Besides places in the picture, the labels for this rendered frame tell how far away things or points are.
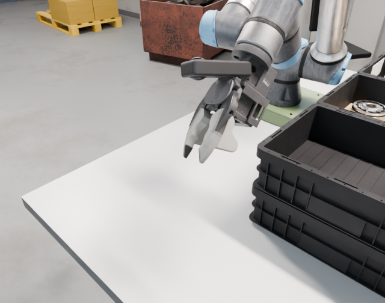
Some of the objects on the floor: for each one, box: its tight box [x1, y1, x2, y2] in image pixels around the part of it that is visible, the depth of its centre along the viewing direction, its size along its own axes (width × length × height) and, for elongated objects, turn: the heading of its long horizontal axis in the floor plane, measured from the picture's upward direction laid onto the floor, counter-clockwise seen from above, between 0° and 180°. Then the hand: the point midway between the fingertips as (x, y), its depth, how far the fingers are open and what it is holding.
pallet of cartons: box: [35, 0, 122, 37], centre depth 524 cm, size 122×85×44 cm
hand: (192, 151), depth 57 cm, fingers open, 5 cm apart
